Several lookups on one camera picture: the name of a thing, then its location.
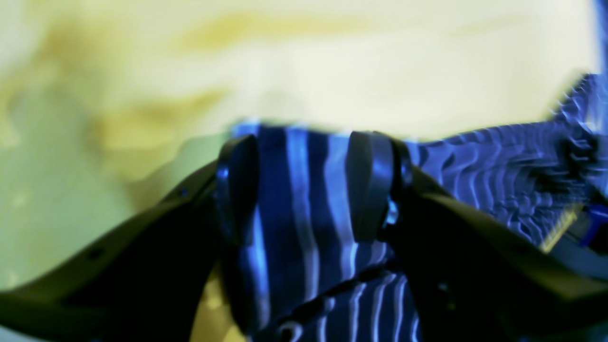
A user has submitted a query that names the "yellow table cloth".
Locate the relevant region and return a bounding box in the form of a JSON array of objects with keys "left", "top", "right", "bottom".
[{"left": 1, "top": 0, "right": 607, "bottom": 342}]

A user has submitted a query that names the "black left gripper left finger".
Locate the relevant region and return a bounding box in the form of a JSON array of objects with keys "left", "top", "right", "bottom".
[{"left": 0, "top": 134, "right": 260, "bottom": 342}]

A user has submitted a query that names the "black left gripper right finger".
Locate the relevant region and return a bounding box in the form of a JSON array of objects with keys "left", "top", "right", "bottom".
[{"left": 346, "top": 132, "right": 608, "bottom": 342}]

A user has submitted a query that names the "navy white-striped T-shirt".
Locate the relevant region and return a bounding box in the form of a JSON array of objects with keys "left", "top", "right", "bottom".
[{"left": 224, "top": 74, "right": 607, "bottom": 342}]

